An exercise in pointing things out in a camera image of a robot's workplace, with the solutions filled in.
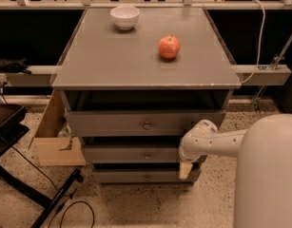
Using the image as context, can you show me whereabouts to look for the black object on rail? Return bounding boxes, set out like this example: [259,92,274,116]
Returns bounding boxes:
[0,58,31,74]

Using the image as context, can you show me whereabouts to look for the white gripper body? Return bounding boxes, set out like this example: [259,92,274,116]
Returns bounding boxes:
[179,120,218,162]

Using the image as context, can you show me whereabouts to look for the grey bottom drawer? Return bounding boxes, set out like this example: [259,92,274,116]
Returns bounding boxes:
[93,170,200,183]

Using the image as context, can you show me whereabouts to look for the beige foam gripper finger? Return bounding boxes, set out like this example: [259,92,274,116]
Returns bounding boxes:
[179,161,193,180]

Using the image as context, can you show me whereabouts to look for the grey drawer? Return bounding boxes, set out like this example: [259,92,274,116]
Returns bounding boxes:
[65,109,225,137]
[83,145,180,163]
[93,170,200,183]

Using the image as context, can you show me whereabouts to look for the white cable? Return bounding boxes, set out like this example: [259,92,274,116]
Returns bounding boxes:
[240,0,267,86]

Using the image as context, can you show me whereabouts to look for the diagonal metal brace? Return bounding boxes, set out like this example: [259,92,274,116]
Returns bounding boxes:
[251,33,292,113]

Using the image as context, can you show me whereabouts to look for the black floor cable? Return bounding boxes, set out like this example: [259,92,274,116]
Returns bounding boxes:
[11,145,96,228]

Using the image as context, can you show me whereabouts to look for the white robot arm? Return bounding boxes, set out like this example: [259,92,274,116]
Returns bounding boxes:
[179,114,292,228]

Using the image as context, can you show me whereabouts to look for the red apple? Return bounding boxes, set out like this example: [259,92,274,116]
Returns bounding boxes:
[158,35,181,60]

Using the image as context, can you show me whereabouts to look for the grey top drawer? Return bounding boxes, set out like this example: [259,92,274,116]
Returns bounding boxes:
[65,109,225,137]

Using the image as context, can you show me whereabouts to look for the wooden board box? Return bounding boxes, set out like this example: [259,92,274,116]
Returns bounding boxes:
[32,91,86,166]

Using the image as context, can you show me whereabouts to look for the grey drawer cabinet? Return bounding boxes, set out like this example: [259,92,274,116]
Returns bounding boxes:
[53,8,241,172]

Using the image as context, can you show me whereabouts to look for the black stand frame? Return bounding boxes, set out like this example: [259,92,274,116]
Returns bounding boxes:
[0,103,85,228]

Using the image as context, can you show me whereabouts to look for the white ceramic bowl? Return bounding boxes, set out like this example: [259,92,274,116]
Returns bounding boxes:
[109,6,140,30]

